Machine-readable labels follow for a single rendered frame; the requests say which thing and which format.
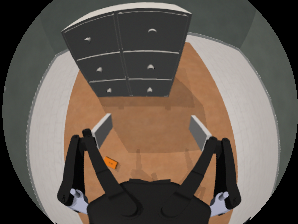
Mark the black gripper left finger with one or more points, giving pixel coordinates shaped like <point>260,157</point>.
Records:
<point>72,187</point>

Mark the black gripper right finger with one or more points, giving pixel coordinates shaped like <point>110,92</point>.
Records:
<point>226,193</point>

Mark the dark grey drawer front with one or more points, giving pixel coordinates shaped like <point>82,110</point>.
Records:
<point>99,34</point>
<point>156,87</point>
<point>117,87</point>
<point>166,29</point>
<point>163,62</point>
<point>110,63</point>

